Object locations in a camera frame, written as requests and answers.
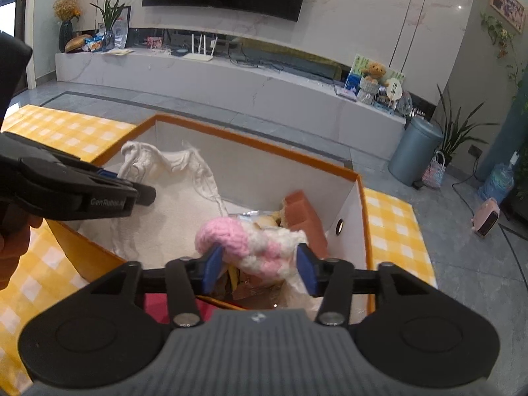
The hanging vine plant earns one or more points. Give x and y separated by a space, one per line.
501 37

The red cloth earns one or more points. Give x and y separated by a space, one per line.
154 307

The person's left hand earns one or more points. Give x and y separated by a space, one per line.
12 255

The orange cardboard box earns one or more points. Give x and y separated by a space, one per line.
268 165

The blue water bottle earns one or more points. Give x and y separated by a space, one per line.
497 181

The brown bread-shaped cushion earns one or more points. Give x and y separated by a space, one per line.
77 43

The blue snack packet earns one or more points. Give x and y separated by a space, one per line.
95 43

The framed wall picture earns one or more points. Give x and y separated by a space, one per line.
507 4

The teddy bear in basket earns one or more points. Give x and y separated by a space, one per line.
373 78

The dark vase with dried flowers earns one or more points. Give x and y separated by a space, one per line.
66 20

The potted long-leaf plant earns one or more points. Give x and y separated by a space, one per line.
458 132

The black soundbar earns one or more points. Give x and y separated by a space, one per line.
288 66

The white marble TV bench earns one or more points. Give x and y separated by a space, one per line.
206 86

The white round paper fan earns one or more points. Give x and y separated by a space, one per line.
395 88

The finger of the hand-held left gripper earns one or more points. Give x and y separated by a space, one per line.
82 163
82 196

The pink space heater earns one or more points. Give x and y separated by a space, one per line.
486 218

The woven plastic basket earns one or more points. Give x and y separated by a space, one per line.
434 173

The green plant in glass vase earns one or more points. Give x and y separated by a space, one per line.
111 12

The grey trash bin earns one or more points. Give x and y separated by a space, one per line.
414 152

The white router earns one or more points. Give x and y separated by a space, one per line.
200 53

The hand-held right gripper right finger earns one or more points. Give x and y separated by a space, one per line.
307 270

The pink small box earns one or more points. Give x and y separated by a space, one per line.
154 42

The foil snack packet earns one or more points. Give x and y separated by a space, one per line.
255 218

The yellow checked blanket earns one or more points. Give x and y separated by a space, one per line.
62 132

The pink white crochet toy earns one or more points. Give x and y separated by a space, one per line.
243 243

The brown red sponge block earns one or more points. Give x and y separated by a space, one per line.
307 214

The wall socket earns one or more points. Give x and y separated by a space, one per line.
474 150

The blue green gift card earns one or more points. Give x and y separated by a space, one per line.
354 74

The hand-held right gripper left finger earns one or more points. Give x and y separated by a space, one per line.
211 270

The paper sheets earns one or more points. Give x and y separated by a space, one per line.
117 51

